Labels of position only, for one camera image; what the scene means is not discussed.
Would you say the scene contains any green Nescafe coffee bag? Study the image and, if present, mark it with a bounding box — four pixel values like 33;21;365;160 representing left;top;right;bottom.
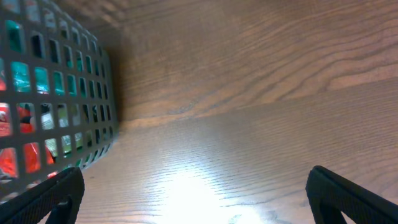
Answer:
10;20;103;166

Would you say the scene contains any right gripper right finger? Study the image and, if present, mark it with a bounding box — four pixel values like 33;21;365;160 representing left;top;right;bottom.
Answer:
305;166;397;223

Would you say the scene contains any grey plastic basket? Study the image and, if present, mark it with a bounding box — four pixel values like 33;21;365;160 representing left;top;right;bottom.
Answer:
1;0;118;203

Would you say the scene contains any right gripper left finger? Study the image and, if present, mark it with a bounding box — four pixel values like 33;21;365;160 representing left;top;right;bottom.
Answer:
1;167;85;224

